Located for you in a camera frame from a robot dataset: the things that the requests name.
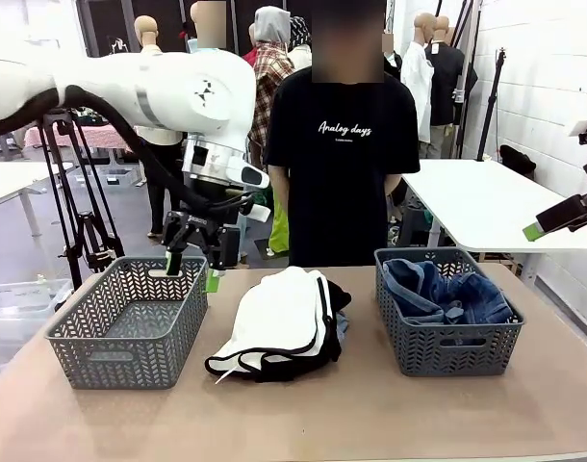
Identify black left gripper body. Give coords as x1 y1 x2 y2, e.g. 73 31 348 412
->
161 181 240 256

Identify white shorts with black trim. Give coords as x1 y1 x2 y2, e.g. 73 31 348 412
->
205 266 343 385

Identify black garment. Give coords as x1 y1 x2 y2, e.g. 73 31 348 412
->
325 280 353 312

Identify dark blue denim jeans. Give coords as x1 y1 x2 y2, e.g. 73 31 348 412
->
382 258 519 326

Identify yellow-green garment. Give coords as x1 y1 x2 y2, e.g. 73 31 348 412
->
268 199 291 256

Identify black bag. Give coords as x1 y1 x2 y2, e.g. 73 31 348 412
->
498 143 538 175

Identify large white table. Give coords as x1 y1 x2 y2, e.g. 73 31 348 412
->
399 158 587 254

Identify grey perforated plastic basket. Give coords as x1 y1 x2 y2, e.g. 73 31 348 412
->
43 255 209 390
373 246 526 378

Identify person in black printed T-shirt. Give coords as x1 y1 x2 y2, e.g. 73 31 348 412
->
263 0 421 269

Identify black light stand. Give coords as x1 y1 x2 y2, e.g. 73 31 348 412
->
475 47 509 163

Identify pink checkered tablecloth table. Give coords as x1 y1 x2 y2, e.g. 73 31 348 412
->
23 123 140 155

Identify dark grey storage crate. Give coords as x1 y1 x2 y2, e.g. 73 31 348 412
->
389 190 442 249

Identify clear plastic storage bin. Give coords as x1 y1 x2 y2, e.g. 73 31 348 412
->
0 277 74 386

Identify mannequin in plaid hooded shirt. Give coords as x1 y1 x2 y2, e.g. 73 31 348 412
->
242 5 297 169

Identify mannequin in black jacket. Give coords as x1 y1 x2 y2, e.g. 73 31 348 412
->
425 14 480 160

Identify small white desk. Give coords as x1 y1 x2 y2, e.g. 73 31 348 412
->
0 161 76 237

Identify mannequin in white shirt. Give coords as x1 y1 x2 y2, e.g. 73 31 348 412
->
399 13 437 160

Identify mannequin in cream jacket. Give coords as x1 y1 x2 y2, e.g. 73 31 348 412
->
133 14 189 240

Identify mannequin in light blue fleece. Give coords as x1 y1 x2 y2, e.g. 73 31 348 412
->
187 0 251 264

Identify mannequin with patterned scarf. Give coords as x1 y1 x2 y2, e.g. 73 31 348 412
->
287 15 314 71

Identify mannequin in dark outfit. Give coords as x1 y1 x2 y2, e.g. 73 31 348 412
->
382 33 403 73

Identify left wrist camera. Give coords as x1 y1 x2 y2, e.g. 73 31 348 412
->
235 192 271 223

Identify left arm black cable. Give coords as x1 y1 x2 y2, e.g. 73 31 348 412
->
0 85 256 218

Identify black camera tripod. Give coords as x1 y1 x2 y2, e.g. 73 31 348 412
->
37 110 126 290

